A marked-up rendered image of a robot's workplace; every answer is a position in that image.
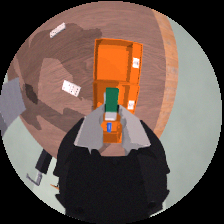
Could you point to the orange rack of bins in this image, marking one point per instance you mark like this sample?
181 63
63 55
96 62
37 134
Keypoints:
112 64

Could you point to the white domino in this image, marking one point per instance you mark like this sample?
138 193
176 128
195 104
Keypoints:
57 30
71 88

